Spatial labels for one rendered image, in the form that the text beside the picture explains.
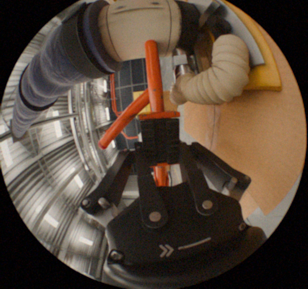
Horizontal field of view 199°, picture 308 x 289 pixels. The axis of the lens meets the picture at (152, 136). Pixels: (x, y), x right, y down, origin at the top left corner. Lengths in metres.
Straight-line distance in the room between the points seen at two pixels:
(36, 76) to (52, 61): 0.08
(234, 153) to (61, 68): 0.34
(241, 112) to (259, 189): 0.12
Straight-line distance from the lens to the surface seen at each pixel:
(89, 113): 5.89
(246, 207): 0.94
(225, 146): 0.19
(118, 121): 0.16
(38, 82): 0.29
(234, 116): 0.17
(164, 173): 0.17
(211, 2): 0.19
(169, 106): 1.97
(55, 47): 0.22
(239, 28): 0.17
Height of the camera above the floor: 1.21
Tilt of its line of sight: level
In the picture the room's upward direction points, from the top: 96 degrees counter-clockwise
